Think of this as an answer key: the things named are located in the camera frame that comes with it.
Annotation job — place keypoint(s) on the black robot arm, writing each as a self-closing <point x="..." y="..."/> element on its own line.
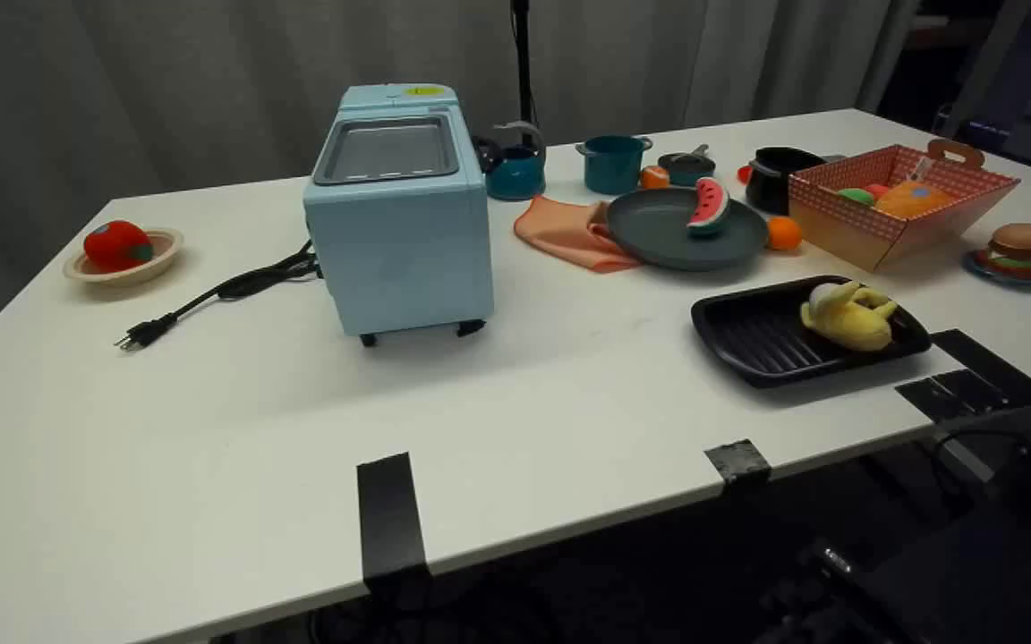
<point x="958" y="575"/>

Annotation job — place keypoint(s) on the teal toy kettle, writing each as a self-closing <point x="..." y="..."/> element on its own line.
<point x="515" y="172"/>

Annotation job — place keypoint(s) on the teal toy pot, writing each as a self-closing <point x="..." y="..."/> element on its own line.
<point x="612" y="165"/>

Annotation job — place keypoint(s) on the small orange fruit toy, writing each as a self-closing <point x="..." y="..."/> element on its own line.
<point x="651" y="179"/>

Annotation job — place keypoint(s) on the watermelon slice toy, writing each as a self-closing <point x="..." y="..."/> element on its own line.
<point x="710" y="209"/>

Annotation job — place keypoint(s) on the small dark toy pan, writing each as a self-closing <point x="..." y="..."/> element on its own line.
<point x="689" y="171"/>

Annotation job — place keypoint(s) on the orange slice toy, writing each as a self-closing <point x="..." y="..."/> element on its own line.
<point x="786" y="235"/>

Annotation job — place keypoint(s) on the black toy pot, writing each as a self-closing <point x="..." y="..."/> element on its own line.
<point x="773" y="179"/>

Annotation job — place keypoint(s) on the green plush fruit toy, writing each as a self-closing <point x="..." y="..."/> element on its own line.
<point x="856" y="200"/>

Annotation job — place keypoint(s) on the red checkered cardboard basket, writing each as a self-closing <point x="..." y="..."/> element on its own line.
<point x="876" y="235"/>

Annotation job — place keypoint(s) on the orange-red plush fruit toy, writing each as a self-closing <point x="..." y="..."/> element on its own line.
<point x="877" y="191"/>

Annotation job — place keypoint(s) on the red pepper plush toy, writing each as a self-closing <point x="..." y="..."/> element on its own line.
<point x="117" y="244"/>

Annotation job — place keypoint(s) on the burger toy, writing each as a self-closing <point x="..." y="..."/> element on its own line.
<point x="1026" y="248"/>

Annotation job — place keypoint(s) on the orange cloth napkin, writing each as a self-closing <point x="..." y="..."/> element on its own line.
<point x="555" y="232"/>

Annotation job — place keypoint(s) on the light blue toaster oven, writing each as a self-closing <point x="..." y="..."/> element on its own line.
<point x="401" y="253"/>

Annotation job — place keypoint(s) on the dark grey round plate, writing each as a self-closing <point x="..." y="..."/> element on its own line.
<point x="657" y="232"/>

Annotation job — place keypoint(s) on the long black tape strip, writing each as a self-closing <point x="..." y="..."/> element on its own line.
<point x="392" y="512"/>

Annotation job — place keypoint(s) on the black ridged grill tray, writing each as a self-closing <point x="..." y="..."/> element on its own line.
<point x="754" y="336"/>

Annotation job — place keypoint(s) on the small black tape square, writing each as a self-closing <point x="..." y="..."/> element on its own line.
<point x="737" y="464"/>

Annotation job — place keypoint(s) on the black stand pole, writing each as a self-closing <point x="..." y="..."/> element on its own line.
<point x="522" y="59"/>

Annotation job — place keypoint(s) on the beige shallow bowl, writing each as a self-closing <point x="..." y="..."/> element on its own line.
<point x="157" y="262"/>

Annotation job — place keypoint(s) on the wide black tape patch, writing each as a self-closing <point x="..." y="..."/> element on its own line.
<point x="973" y="376"/>

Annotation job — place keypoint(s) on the small blue plate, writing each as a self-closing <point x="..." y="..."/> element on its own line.
<point x="983" y="272"/>

